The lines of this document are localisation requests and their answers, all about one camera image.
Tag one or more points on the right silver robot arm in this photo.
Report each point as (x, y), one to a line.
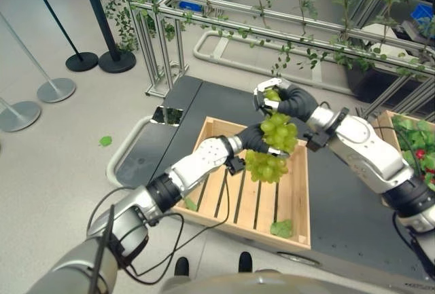
(370, 155)

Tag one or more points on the blue plastic bin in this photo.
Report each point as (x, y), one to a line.
(190, 5)

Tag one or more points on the wooden crate with greens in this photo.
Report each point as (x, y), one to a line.
(404, 138)

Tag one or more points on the green leaf in crate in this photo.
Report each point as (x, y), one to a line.
(281, 229)

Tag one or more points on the aluminium profile frame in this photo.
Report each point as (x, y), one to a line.
(272, 26)

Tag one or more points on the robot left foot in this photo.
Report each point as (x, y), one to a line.
(181, 267)

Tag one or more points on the silver stanchion post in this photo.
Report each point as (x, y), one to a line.
(44, 76)
(17, 112)

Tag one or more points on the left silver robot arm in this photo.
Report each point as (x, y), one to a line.
(146, 202)

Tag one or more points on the black stanchion post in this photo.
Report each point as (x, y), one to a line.
(73, 39)
(108, 36)

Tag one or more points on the black platform cart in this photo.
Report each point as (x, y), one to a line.
(272, 158)

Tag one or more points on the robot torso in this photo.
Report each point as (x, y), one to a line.
(299, 284)

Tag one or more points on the small green leaf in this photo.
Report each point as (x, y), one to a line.
(190, 204)

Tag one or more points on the red fruit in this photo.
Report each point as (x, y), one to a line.
(421, 153)

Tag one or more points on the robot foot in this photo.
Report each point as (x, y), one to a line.
(245, 261)
(181, 267)

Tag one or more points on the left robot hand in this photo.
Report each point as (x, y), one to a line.
(253, 136)

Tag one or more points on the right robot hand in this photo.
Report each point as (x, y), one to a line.
(295, 101)

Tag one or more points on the green grape bunch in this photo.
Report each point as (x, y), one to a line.
(272, 144)

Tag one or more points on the empty wooden slat crate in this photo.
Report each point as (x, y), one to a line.
(251, 192)

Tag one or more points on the green vine foliage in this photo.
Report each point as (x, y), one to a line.
(289, 19)

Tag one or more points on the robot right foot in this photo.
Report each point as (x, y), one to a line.
(245, 261)

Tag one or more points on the green leaf on floor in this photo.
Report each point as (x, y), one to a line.
(105, 141)

